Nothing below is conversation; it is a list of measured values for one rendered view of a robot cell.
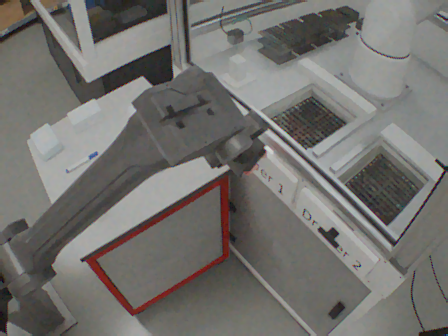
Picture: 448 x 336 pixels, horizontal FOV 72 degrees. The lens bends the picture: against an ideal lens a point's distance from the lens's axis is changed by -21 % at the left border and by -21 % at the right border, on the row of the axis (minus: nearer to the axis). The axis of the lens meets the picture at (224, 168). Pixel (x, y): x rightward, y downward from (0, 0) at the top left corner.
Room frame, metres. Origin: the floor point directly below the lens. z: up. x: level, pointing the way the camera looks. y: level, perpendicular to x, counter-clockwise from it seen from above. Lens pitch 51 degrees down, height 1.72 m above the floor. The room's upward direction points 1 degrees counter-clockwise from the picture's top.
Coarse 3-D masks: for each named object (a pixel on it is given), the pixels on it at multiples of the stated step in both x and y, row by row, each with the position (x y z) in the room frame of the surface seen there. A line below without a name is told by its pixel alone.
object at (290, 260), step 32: (256, 192) 0.73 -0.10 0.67; (256, 224) 0.72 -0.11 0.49; (288, 224) 0.60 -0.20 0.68; (256, 256) 0.70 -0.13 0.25; (288, 256) 0.57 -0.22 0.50; (320, 256) 0.48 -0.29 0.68; (288, 288) 0.53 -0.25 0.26; (320, 288) 0.43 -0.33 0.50; (352, 288) 0.35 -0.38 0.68; (320, 320) 0.36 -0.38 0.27; (352, 320) 0.28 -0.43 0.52
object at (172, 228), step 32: (128, 96) 1.14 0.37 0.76; (64, 128) 0.98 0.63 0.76; (96, 128) 0.97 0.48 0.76; (64, 160) 0.82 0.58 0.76; (192, 160) 0.80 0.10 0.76; (160, 192) 0.68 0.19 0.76; (192, 192) 0.68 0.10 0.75; (224, 192) 0.76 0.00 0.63; (96, 224) 0.55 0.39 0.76; (128, 224) 0.56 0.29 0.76; (160, 224) 0.62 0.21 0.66; (192, 224) 0.69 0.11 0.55; (224, 224) 0.76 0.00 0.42; (96, 256) 0.47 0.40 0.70; (128, 256) 0.53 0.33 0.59; (160, 256) 0.60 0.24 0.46; (192, 256) 0.67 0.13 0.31; (224, 256) 0.76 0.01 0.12; (128, 288) 0.49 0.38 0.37; (160, 288) 0.56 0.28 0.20
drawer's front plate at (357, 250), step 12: (300, 192) 0.55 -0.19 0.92; (300, 204) 0.55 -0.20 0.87; (312, 204) 0.52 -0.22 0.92; (300, 216) 0.54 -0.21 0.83; (312, 216) 0.51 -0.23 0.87; (324, 216) 0.48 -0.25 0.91; (312, 228) 0.50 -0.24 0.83; (324, 228) 0.47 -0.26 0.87; (336, 228) 0.44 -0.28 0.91; (324, 240) 0.46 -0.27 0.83; (336, 240) 0.43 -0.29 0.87; (348, 240) 0.40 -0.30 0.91; (360, 240) 0.39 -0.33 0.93; (336, 252) 0.41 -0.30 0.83; (348, 252) 0.39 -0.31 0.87; (360, 252) 0.37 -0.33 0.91; (372, 252) 0.36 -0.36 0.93; (348, 264) 0.37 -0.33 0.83; (372, 264) 0.33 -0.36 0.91; (360, 276) 0.33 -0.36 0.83
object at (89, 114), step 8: (88, 104) 1.05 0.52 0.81; (96, 104) 1.05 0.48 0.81; (72, 112) 1.02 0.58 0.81; (80, 112) 1.01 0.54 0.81; (88, 112) 1.01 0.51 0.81; (96, 112) 1.00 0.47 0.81; (72, 120) 0.97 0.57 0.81; (80, 120) 0.97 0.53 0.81; (88, 120) 0.98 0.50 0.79; (96, 120) 1.00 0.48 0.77; (80, 128) 0.96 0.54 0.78
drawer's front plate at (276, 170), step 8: (264, 160) 0.67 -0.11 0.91; (272, 160) 0.65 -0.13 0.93; (264, 168) 0.67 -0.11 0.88; (272, 168) 0.64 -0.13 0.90; (280, 168) 0.62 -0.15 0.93; (264, 176) 0.66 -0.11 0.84; (272, 176) 0.64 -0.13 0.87; (280, 176) 0.62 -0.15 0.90; (288, 176) 0.60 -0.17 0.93; (272, 184) 0.64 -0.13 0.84; (288, 184) 0.59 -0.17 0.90; (296, 184) 0.58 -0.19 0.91; (288, 192) 0.59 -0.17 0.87; (288, 200) 0.58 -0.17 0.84
